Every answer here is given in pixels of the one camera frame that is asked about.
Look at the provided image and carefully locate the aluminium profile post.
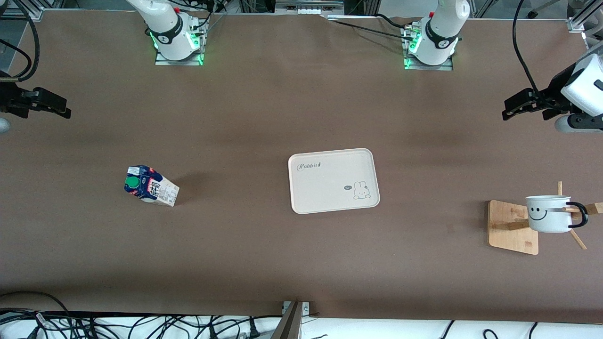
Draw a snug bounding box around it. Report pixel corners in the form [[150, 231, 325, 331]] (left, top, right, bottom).
[[271, 301, 304, 339]]

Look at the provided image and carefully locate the small metal bracket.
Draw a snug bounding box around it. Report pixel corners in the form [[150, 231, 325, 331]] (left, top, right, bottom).
[[282, 301, 311, 316]]

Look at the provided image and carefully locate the black cable tangle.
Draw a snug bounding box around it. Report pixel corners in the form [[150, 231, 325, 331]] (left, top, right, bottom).
[[0, 308, 283, 339]]

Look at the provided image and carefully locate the grey power strip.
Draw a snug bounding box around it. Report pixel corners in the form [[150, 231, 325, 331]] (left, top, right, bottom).
[[275, 0, 345, 15]]

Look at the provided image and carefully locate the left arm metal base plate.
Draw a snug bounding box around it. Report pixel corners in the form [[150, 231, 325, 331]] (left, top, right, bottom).
[[403, 24, 454, 71]]

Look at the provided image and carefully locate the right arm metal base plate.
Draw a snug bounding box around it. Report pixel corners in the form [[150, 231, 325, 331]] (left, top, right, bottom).
[[155, 28, 204, 66]]

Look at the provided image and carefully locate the blue white milk carton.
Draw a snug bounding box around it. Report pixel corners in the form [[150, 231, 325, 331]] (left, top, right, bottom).
[[124, 165, 180, 207]]

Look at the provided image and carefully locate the white smiley face cup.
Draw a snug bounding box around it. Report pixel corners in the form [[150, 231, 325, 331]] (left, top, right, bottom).
[[525, 194, 589, 234]]

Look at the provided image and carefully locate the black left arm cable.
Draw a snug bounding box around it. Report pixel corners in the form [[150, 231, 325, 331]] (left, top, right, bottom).
[[512, 0, 540, 93]]

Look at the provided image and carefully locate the wooden cup stand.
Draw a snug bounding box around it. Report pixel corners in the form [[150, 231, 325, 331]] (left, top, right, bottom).
[[488, 181, 603, 256]]

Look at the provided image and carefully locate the beige rabbit print tray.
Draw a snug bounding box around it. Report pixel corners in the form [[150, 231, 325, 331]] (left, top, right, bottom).
[[288, 148, 381, 215]]

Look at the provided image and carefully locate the black looped cable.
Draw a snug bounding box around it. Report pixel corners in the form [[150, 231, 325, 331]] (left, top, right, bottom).
[[0, 291, 72, 322]]

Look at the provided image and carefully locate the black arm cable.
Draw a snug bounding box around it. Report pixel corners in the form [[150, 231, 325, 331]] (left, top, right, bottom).
[[512, 0, 540, 93], [0, 0, 41, 83]]

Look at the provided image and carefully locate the aluminium frame with white bracket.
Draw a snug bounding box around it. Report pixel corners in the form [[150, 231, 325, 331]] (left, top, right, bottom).
[[568, 5, 603, 50]]

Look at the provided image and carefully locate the aluminium frame corner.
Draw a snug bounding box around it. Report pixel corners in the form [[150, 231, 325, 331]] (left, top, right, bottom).
[[0, 0, 44, 20]]

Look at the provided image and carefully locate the black cable on table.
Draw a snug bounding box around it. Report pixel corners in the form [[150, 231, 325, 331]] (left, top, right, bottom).
[[325, 13, 417, 43]]

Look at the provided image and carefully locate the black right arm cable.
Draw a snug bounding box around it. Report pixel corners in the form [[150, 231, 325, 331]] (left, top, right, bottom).
[[0, 0, 41, 83]]

